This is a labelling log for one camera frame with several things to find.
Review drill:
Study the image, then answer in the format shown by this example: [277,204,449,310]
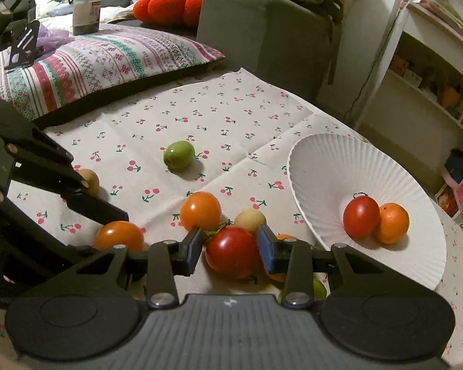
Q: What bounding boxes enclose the grey cardboard box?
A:
[73,0,102,35]

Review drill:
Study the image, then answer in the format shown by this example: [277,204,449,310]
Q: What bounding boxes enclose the grey sofa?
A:
[35,0,332,103]

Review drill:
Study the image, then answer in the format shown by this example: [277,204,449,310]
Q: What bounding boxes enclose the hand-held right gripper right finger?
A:
[257,224,400,310]

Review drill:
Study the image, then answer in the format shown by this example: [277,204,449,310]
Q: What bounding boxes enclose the striped patterned pillow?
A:
[0,23,226,130]

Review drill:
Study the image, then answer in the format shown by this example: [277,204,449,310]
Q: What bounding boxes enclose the red tomato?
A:
[343,195,381,238]
[205,227,261,281]

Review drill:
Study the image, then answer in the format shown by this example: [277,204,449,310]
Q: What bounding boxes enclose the tan kiwi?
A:
[233,208,268,236]
[77,168,100,195]

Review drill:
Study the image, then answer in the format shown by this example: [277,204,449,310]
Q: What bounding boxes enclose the small green fruit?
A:
[163,141,196,171]

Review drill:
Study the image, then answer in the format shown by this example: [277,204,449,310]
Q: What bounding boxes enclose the white bookshelf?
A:
[355,0,463,186]

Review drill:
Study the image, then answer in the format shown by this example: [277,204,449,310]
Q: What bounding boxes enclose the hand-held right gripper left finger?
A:
[67,227,203,310]

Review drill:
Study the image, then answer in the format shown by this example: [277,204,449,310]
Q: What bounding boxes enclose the purple cloth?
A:
[36,23,75,51]

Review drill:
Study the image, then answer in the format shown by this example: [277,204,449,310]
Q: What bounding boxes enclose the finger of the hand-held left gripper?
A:
[0,187,101,257]
[0,97,130,226]

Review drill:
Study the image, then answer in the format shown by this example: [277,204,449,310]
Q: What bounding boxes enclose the white paper plate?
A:
[287,133,447,291]

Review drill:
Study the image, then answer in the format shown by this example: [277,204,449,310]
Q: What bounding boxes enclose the blue box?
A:
[445,150,463,183]

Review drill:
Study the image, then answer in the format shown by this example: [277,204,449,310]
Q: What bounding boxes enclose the red pumpkin cushion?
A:
[132,0,206,28]

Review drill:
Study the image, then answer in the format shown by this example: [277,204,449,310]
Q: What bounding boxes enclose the white deer print pillow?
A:
[34,0,75,18]

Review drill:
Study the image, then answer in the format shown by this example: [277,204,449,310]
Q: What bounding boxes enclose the orange mandarin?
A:
[268,233,297,283]
[372,202,410,245]

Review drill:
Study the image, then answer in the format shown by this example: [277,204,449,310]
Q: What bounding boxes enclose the cherry print tablecloth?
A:
[0,67,463,368]

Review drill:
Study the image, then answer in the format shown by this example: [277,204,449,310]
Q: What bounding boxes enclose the orange tomato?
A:
[179,191,222,232]
[96,220,144,252]

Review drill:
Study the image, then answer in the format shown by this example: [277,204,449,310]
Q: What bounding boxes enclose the black metal bracket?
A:
[4,20,41,73]

